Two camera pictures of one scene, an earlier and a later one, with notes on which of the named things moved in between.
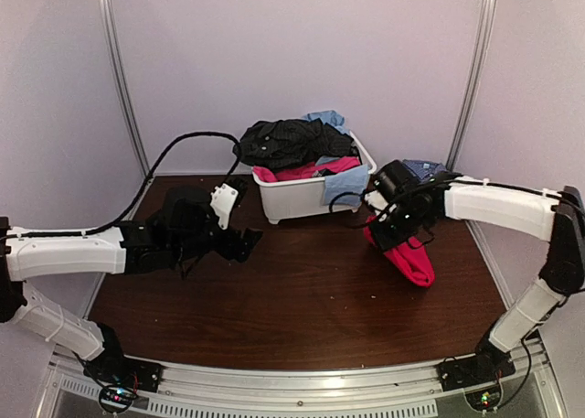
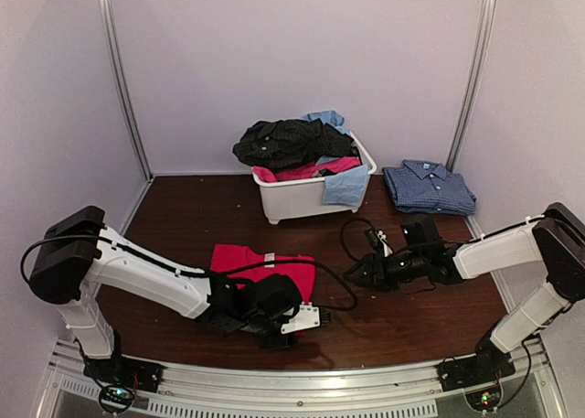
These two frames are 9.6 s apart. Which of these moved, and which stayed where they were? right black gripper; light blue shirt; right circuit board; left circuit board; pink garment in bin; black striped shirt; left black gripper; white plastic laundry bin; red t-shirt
Moved: red t-shirt; right black gripper; left black gripper
Stayed: black striped shirt; right circuit board; light blue shirt; white plastic laundry bin; left circuit board; pink garment in bin
